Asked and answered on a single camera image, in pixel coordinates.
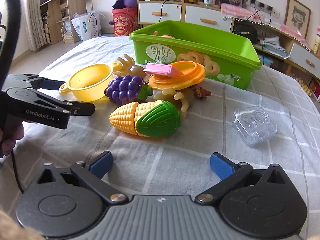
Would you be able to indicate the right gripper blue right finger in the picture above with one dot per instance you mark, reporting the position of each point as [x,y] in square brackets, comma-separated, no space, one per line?
[232,176]

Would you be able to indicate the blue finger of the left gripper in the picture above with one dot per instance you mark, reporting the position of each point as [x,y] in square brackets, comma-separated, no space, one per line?
[81,108]
[50,84]

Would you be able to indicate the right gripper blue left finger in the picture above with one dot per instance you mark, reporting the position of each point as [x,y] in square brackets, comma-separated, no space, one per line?
[90,177]

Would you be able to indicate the yellow toy pot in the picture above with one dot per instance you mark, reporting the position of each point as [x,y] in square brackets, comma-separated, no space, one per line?
[89,84]

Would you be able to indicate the purple toy grapes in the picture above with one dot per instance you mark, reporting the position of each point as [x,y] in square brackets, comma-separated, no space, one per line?
[127,89]

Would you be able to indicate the clear plastic case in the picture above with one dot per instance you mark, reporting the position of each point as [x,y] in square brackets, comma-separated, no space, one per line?
[253,125]

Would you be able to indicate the tan rubber octopus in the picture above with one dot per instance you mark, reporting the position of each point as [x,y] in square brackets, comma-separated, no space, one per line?
[128,67]
[181,99]

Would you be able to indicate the toy corn cob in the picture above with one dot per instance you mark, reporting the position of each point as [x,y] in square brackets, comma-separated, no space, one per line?
[158,119]

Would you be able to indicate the small brown toy figure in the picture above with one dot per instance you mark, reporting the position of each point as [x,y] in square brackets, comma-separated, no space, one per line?
[200,92]

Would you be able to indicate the pink toy block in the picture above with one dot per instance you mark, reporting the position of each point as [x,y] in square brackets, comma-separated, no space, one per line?
[162,70]

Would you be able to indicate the orange toy plate stack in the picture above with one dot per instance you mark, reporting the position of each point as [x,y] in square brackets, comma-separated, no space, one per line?
[193,74]

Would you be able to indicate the pink toy pig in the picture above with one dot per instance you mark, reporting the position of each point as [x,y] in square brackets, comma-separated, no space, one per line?
[157,34]

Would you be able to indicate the person's left hand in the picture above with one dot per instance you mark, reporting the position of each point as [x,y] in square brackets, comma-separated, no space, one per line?
[9,143]

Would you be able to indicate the grey checked cloth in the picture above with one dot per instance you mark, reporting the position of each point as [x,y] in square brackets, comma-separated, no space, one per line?
[179,164]

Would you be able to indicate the white shopping bag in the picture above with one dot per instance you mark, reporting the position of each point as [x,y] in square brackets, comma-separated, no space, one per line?
[87,25]

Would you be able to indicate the wooden bookshelf desk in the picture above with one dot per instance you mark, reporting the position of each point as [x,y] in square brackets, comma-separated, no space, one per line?
[57,18]

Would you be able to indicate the red printed bucket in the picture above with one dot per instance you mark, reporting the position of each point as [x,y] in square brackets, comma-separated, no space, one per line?
[124,21]

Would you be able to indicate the green plastic cookie bin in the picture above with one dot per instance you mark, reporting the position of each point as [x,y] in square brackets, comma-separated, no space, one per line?
[226,57]

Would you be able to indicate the wooden cabinet with drawers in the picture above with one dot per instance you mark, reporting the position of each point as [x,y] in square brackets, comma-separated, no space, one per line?
[225,12]

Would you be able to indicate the black bag on shelf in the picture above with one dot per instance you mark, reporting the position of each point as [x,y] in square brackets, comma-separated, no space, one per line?
[246,31]

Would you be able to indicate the pink table runner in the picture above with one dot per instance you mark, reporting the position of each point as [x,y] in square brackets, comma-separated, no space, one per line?
[242,14]

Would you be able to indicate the framed cartoon girl picture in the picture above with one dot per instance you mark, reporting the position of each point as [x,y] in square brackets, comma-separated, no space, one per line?
[297,17]

